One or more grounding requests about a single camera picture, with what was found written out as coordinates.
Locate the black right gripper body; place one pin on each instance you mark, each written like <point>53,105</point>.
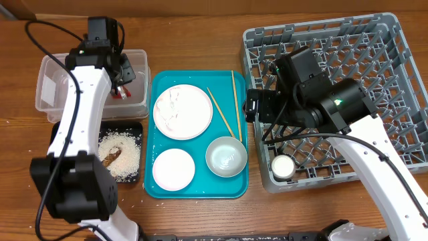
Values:
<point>253,109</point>

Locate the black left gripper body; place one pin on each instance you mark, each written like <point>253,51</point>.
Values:
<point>129,73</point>

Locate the small pink bowl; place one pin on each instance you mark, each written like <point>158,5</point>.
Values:
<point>173,170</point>

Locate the white napkin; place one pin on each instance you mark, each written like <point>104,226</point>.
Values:
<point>169,106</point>

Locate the large white plate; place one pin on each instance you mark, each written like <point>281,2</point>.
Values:
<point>194,118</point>

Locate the wooden chopstick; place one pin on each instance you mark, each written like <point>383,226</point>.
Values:
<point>236,106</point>
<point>221,113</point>

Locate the grey dish rack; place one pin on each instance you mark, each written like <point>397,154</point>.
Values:
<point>369,48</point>

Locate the red snack wrapper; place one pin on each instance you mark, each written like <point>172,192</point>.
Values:
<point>121,92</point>

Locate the teal plastic tray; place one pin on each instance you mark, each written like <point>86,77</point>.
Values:
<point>227,87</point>

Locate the white cup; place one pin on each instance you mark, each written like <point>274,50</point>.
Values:
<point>283,167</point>

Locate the spilled white rice pile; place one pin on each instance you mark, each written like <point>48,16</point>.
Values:
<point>125,169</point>

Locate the clear plastic bin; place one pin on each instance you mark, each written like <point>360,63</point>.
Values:
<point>52,88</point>

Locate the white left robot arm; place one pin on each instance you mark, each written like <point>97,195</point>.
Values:
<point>71,179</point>

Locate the black tray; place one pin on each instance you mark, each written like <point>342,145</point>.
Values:
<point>133,127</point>

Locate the grey bowl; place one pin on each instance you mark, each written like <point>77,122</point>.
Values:
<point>226,157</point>

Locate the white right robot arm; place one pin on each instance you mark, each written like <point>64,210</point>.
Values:
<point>344,114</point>

